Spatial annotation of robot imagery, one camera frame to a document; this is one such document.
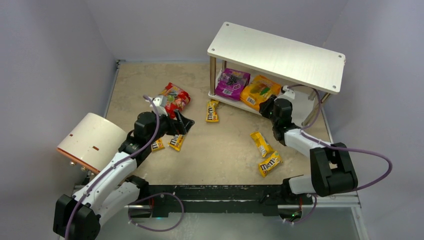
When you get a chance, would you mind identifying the yellow m&m bag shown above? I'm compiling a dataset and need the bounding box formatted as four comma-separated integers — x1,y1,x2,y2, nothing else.
205,100,219,123
250,131,274,158
258,151,282,178
168,134,185,152
151,138,165,152

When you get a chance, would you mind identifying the red candy bag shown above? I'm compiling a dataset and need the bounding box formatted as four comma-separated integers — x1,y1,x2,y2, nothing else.
159,82,191,119

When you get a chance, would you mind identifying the orange candy bag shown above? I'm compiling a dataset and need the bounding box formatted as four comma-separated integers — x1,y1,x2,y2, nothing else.
240,75,282,111

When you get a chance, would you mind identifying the purple candy bag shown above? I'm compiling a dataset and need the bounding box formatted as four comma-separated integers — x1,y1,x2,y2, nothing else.
214,68,251,101

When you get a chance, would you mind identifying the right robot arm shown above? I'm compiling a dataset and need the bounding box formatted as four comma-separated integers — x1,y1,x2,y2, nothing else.
259,95,358,197

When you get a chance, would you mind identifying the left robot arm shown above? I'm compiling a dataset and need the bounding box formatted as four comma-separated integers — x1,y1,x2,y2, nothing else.
53,110,195,240

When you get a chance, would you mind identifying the white two-tier shelf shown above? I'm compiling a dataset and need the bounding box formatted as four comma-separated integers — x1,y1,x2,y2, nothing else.
207,22,346,113

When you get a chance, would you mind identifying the yellow m&m bag flipped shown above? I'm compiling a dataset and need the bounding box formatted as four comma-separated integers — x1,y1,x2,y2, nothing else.
250,131,274,158

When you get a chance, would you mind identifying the white cylinder roll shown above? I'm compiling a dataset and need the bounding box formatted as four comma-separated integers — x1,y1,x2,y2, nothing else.
56,112,127,175

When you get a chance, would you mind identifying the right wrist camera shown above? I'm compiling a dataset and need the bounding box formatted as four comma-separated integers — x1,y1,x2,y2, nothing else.
279,85,296,101

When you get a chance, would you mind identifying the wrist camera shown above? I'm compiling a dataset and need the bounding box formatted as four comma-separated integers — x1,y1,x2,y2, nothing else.
149,95,168,116
279,85,296,101

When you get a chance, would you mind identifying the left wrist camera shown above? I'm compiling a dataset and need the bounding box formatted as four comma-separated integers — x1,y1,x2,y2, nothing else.
149,95,168,116

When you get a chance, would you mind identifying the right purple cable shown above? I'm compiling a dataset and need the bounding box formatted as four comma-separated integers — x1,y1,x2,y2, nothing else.
286,84,394,193

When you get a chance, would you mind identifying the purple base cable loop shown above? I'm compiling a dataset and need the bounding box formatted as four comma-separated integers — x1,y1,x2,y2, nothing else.
127,191,185,232

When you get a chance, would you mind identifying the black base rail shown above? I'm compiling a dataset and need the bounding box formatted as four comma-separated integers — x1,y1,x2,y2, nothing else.
138,184,313,218

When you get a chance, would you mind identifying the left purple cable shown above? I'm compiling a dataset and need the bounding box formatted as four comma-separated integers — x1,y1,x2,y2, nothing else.
64,95,161,240

